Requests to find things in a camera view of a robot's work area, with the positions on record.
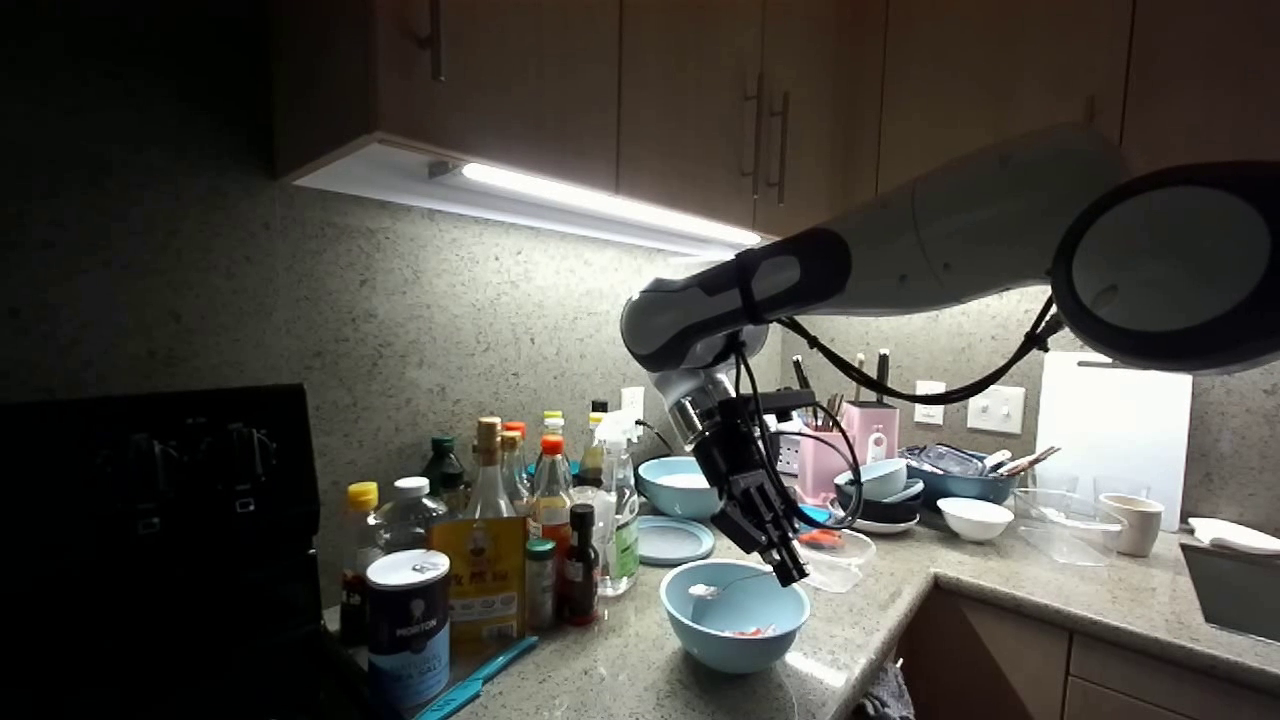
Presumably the stack of dark bowls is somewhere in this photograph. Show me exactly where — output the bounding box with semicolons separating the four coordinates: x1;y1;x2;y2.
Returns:
855;458;925;535

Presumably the yellow label oil bottle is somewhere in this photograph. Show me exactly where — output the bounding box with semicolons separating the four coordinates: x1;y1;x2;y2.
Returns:
432;417;527;650

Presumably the small white bowl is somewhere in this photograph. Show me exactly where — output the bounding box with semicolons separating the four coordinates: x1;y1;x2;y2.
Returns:
936;495;1012;539

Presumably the white cutting board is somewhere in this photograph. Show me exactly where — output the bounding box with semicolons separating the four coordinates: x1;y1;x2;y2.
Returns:
1034;351;1193;527

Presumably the light blue bowl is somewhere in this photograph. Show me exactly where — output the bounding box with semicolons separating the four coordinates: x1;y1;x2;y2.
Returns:
641;457;718;521
661;558;813;674

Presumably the white wall outlet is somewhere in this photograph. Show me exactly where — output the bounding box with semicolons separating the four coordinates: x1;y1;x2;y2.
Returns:
969;383;1023;437

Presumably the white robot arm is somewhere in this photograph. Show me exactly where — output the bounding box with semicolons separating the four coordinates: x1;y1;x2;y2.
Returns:
620;127;1280;582

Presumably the light blue plate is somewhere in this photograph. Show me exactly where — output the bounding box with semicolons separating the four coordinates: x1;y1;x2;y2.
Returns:
634;517;716;567

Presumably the dark soy sauce bottle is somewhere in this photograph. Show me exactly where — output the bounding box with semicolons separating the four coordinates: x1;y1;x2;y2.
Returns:
557;504;601;622

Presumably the pink knife block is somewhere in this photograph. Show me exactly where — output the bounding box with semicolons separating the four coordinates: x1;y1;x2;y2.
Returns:
838;403;898;464

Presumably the blue white salt canister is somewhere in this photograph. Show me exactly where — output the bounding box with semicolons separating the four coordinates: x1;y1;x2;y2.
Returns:
362;546;450;716

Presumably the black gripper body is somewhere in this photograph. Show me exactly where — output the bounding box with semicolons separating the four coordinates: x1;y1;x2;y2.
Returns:
661;373;789;509

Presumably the light blue back bowl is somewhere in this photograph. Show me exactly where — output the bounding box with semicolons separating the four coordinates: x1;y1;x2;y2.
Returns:
641;457;718;521

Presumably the light blue front bowl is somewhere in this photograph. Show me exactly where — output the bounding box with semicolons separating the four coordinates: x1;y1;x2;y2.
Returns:
661;558;813;674

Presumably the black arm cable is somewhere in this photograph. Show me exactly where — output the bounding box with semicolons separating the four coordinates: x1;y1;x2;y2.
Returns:
723;292;1071;535

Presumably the green label spray bottle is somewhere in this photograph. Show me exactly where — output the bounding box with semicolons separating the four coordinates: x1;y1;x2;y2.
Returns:
594;410;634;599

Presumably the teal silicone spatula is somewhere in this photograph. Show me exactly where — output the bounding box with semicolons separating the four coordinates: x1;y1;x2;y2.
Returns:
413;636;541;720

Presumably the white mug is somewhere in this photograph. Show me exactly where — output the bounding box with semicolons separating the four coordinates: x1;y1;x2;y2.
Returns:
1101;493;1164;558

